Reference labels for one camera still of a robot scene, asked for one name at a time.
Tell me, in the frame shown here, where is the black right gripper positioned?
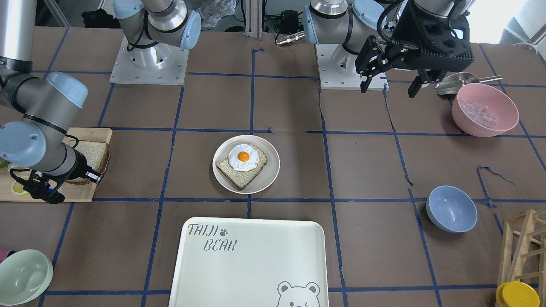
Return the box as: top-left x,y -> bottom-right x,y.
66,150 -> 104,185

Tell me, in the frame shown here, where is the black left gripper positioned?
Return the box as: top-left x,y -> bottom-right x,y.
355,0 -> 475,98

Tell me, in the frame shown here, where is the white bread slice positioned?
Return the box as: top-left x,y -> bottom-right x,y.
68,140 -> 110,173

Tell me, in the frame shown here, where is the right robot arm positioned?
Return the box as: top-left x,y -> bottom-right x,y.
1,0 -> 103,183

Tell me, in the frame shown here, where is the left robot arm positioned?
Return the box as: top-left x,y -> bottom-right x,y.
303,0 -> 474,98

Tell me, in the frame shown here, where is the bread slice under egg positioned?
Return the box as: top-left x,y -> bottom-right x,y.
216,143 -> 268,190

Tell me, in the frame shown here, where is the round cream plate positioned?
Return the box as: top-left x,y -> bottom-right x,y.
212,135 -> 280,194

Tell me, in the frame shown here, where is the wooden cutting board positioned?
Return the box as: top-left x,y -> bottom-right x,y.
0,127 -> 113,203

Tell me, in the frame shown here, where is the metal scoop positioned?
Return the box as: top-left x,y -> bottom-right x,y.
435,72 -> 503,96

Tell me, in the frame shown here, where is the lemon half slice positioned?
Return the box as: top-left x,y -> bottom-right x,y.
10,181 -> 29,196

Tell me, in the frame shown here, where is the pink bowl with ice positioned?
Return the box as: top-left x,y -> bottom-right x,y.
452,83 -> 520,137

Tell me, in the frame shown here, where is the pink cloth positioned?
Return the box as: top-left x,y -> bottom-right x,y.
0,249 -> 16,263

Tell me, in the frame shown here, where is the green bowl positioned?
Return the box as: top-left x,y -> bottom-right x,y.
0,249 -> 53,306

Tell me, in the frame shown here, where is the fried egg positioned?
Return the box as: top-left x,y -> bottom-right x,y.
228,144 -> 260,172

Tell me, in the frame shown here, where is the blue bowl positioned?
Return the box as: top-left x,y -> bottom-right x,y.
425,186 -> 478,233

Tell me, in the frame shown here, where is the cream bear serving tray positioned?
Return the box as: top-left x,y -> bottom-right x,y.
169,217 -> 329,307

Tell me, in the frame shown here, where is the wooden mug rack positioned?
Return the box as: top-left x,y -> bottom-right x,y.
497,209 -> 546,299

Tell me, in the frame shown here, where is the yellow mug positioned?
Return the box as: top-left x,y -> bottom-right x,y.
496,281 -> 540,307

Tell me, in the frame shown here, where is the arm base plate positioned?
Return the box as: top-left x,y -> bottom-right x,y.
109,37 -> 189,86
315,43 -> 362,91

